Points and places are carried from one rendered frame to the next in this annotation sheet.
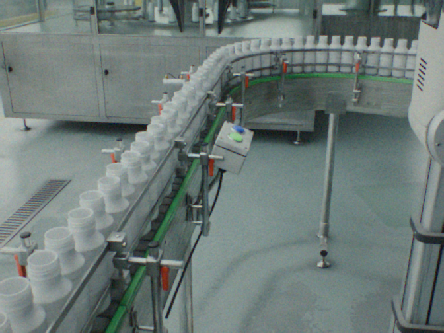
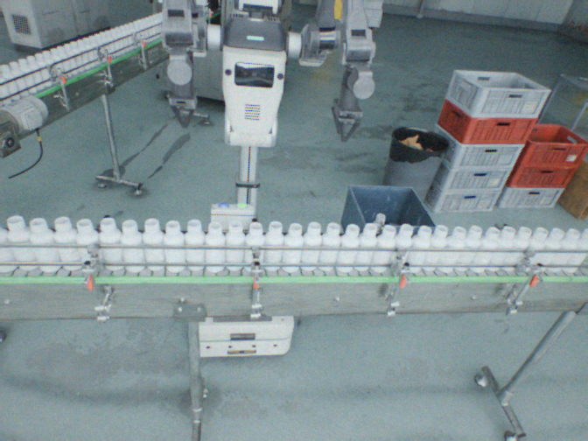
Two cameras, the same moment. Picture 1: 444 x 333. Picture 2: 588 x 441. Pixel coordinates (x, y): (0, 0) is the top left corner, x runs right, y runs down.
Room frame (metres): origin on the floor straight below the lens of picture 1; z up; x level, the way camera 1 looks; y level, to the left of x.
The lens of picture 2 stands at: (1.33, 1.07, 1.89)
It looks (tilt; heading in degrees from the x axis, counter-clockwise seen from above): 36 degrees down; 251
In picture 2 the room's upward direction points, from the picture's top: 8 degrees clockwise
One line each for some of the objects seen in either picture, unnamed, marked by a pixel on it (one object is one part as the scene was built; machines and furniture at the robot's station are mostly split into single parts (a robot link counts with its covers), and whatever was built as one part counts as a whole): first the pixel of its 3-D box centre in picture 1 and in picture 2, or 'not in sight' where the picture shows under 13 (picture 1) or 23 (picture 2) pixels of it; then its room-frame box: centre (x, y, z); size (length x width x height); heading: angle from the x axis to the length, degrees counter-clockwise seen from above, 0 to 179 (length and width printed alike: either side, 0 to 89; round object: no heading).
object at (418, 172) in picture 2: not in sight; (409, 173); (-0.52, -1.49, 0.32); 0.45 x 0.45 x 0.64
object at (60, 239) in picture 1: (65, 284); (417, 248); (0.59, 0.22, 1.08); 0.06 x 0.06 x 0.17
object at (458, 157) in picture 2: not in sight; (474, 145); (-1.08, -1.51, 0.55); 0.61 x 0.41 x 0.22; 179
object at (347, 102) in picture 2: not in sight; (348, 98); (0.86, 0.03, 1.51); 0.10 x 0.07 x 0.07; 82
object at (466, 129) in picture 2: not in sight; (485, 121); (-1.09, -1.52, 0.78); 0.61 x 0.41 x 0.22; 179
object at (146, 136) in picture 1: (147, 170); (292, 248); (1.01, 0.16, 1.08); 0.06 x 0.06 x 0.17
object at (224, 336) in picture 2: not in sight; (241, 287); (1.03, -0.49, 0.24); 0.68 x 0.53 x 0.41; 82
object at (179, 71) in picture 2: not in sight; (180, 52); (1.31, 0.01, 1.61); 0.12 x 0.09 x 0.12; 84
